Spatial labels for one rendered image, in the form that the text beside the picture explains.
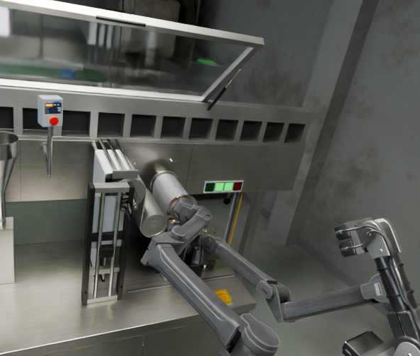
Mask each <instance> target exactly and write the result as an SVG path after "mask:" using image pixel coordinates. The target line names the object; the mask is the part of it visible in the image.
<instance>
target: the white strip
mask: <svg viewBox="0 0 420 356"><path fill-rule="evenodd" d="M92 147H93V149H94V151H95V157H94V168H93V183H105V177H106V178H107V179H110V178H111V175H110V173H112V172H111V170H110V168H109V166H108V164H107V162H106V160H105V157H104V155H103V153H102V151H101V150H99V149H98V147H97V145H96V143H95V142H93V143H92ZM95 196H101V193H98V194H95ZM96 250H97V248H94V249H91V267H94V266H95V260H96Z"/></svg>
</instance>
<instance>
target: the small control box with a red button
mask: <svg viewBox="0 0 420 356"><path fill-rule="evenodd" d="M62 121H63V99H62V98H61V97H60V96H58V95H38V106H37V122H38V123H39V124H40V125H41V126H42V127H51V126H62Z"/></svg>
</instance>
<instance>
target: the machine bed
mask: <svg viewBox="0 0 420 356"><path fill-rule="evenodd" d="M83 252H84V239H80V240H71V241H63V242H47V243H39V244H23V245H14V261H15V282H14V283H7V284H1V285H0V356H31V355H37V354H41V353H45V352H51V351H55V350H61V349H65V348H72V347H75V346H79V345H85V344H89V343H95V342H99V341H103V340H109V339H113V338H119V337H123V336H130V335H133V334H137V333H143V332H147V331H153V330H157V329H161V328H167V327H171V326H177V325H181V324H188V323H191V322H195V321H201V320H204V319H203V318H202V317H201V316H200V315H199V313H198V312H197V311H196V310H195V309H194V308H193V307H192V306H191V305H190V304H189V302H188V301H187V300H186V299H185V298H184V297H183V296H182V295H181V294H180V293H179V292H178V291H177V290H176V289H175V288H174V287H166V288H161V289H156V290H148V291H143V292H135V293H129V294H128V293H127V290H133V289H138V288H143V287H152V286H157V285H165V284H170V282H163V279H162V278H161V275H160V273H157V274H155V272H154V269H153V267H152V266H145V265H143V264H142V262H141V259H142V258H143V256H144V254H145V250H144V248H143V246H142V244H141V241H140V239H139V237H138V235H130V236H129V243H128V250H127V261H126V268H125V274H124V285H123V291H122V299H120V300H117V299H114V300H109V301H104V302H96V303H91V304H87V305H85V306H83V305H82V301H81V286H82V274H83ZM207 266H208V268H207V269H202V268H201V265H199V266H189V268H190V269H191V270H192V271H193V272H194V273H195V274H196V275H197V276H198V277H200V278H201V279H203V278H212V277H216V276H222V275H230V274H234V276H235V277H233V278H224V279H219V280H211V281H206V282H205V283H206V284H207V285H208V286H209V287H210V288H211V289H212V290H213V291H218V290H226V292H227V293H228V295H229V296H230V298H231V299H232V301H231V302H232V303H233V304H231V305H228V306H229V307H230V308H231V309H232V310H233V311H235V312H236V313H239V312H246V311H249V310H253V309H255V307H256V304H257V303H256V301H255V300H254V299H253V297H252V296H251V294H250V293H249V292H248V291H247V289H246V288H245V286H244V285H243V284H242V282H241V281H240V279H239V278H238V276H237V275H236V274H235V273H234V271H233V269H232V268H231V267H230V266H229V265H228V264H227V263H226V262H225V261H223V260H222V259H215V263H210V264H207Z"/></svg>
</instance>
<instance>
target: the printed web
mask: <svg viewBox="0 0 420 356"><path fill-rule="evenodd" d="M110 175H111V178H110V179H107V178H106V177H105V183H113V182H122V181H124V180H126V179H113V178H112V173H110ZM135 180H138V181H140V182H141V183H142V184H143V185H144V188H145V195H144V198H143V200H142V201H141V203H139V204H138V209H137V210H134V209H132V215H133V216H134V219H135V221H136V223H137V225H138V226H139V229H140V231H141V223H142V218H143V214H144V206H145V202H146V193H147V191H146V186H145V184H144V183H143V181H142V180H141V178H140V176H139V175H138V179H135ZM111 195H112V193H105V196H111ZM181 195H189V194H188V193H187V192H186V191H185V189H184V188H183V187H182V185H181V184H180V183H179V181H178V180H177V179H176V178H175V177H174V176H173V175H171V174H162V175H161V176H159V177H158V178H157V179H156V180H155V182H154V183H153V197H154V198H155V200H156V202H157V204H158V205H159V207H160V209H161V210H162V211H163V214H164V215H165V217H166V218H167V220H168V222H169V219H168V217H167V214H166V210H167V207H168V204H169V203H170V202H171V201H172V200H173V199H174V198H176V197H177V196H181ZM167 227H168V226H167ZM141 233H142V234H143V235H144V236H145V234H144V233H143V232H142V231H141ZM146 237H147V236H146ZM105 259H106V258H101V259H100V266H104V265H105Z"/></svg>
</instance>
